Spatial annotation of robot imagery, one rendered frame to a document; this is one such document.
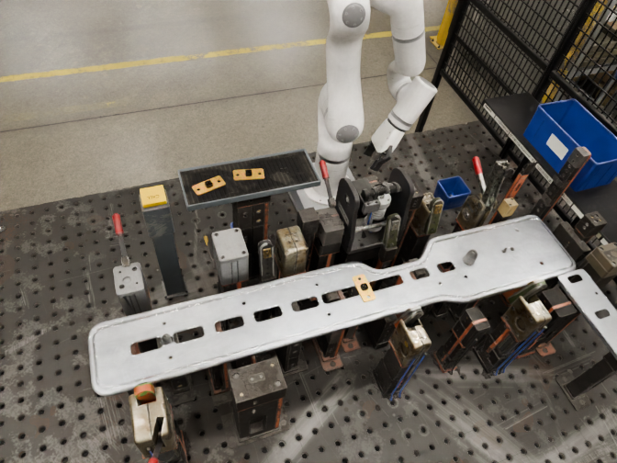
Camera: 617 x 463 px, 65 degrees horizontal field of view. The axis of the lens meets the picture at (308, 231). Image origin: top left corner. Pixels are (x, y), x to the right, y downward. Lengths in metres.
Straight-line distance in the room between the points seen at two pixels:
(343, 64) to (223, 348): 0.83
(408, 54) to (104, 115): 2.43
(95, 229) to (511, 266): 1.40
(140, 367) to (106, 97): 2.64
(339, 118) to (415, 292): 0.56
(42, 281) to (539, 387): 1.63
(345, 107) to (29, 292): 1.16
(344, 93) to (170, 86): 2.34
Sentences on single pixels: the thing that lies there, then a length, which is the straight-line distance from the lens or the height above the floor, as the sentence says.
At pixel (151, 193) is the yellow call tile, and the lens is 1.32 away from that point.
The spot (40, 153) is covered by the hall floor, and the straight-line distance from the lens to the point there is 3.33.
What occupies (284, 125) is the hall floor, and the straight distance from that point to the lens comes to 3.33.
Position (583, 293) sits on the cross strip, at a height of 1.00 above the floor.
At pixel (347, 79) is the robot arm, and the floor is 1.32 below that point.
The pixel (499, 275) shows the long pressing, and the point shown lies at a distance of 1.50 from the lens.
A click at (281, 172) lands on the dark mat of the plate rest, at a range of 1.35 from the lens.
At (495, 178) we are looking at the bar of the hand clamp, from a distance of 1.50.
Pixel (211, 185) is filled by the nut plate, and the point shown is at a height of 1.17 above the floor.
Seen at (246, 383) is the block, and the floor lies 1.03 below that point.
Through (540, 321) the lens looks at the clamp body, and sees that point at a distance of 1.42.
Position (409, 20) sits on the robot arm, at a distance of 1.40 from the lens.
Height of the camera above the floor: 2.11
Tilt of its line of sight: 51 degrees down
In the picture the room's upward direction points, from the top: 9 degrees clockwise
